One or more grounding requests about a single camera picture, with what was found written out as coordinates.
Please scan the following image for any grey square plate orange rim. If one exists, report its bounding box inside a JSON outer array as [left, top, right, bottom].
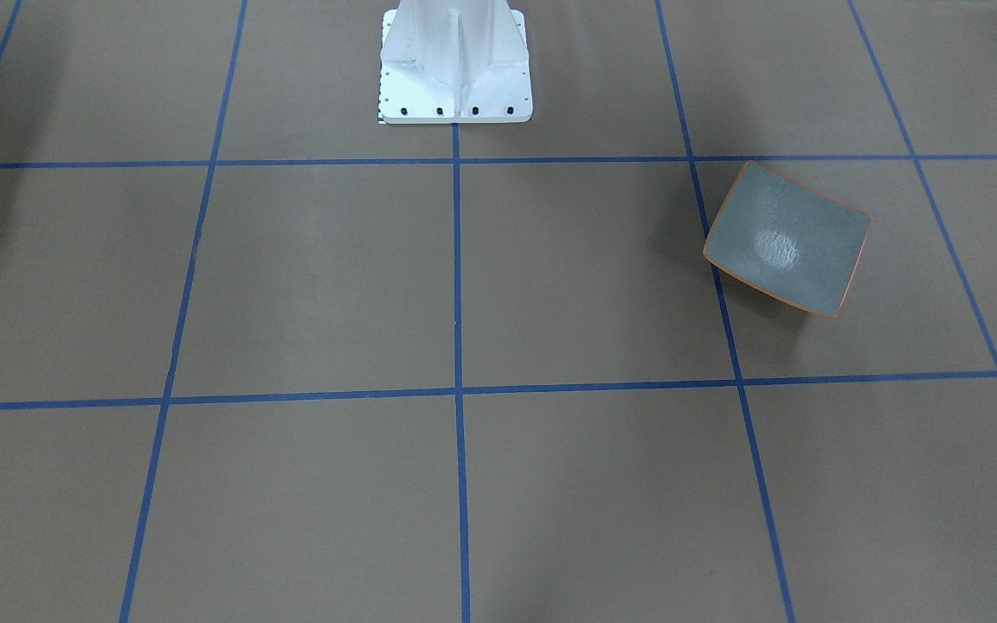
[[703, 161, 873, 318]]

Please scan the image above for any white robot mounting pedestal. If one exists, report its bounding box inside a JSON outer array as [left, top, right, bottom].
[[377, 1, 534, 124]]

